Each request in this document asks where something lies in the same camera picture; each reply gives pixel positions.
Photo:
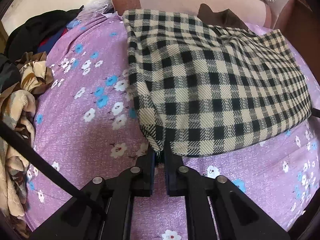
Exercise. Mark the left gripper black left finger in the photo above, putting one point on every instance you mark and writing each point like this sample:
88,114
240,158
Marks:
102,209

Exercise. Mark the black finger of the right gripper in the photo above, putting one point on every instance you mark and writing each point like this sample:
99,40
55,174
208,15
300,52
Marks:
315,112

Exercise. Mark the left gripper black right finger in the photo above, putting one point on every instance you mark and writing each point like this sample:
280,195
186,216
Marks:
216,208

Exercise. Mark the black beige checkered jacket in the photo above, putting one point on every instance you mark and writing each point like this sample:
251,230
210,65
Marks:
205,89

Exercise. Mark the black clothes pile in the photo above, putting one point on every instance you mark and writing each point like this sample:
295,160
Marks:
37,32

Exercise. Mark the purple floral bed sheet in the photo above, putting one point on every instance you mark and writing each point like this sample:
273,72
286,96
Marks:
86,126

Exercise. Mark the beige brown fleece blanket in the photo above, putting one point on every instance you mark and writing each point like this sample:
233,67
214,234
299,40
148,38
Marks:
17,111

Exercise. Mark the pink padded headboard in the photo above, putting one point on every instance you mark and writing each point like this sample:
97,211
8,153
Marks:
249,11

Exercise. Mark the blue red garment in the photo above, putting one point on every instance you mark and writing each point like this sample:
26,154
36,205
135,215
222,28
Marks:
47,44

